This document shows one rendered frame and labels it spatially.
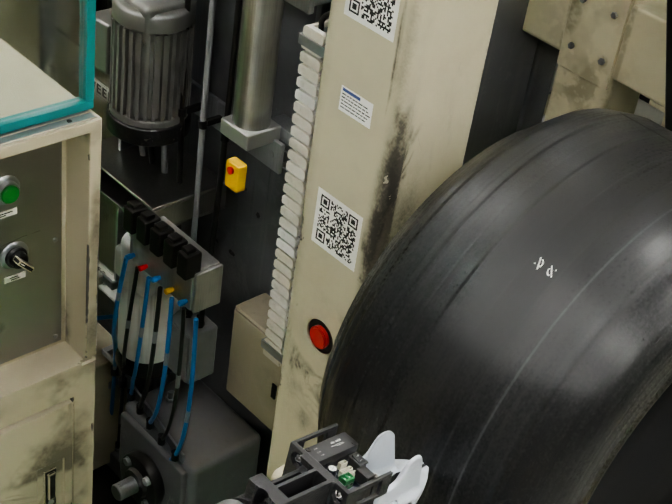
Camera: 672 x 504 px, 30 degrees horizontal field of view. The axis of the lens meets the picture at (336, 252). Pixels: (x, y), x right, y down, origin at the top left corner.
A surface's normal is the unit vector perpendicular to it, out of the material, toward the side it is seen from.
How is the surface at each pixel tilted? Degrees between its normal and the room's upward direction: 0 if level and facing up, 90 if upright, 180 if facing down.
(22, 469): 90
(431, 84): 90
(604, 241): 23
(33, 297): 90
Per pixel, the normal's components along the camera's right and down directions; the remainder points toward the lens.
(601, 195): -0.07, -0.69
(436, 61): 0.67, 0.50
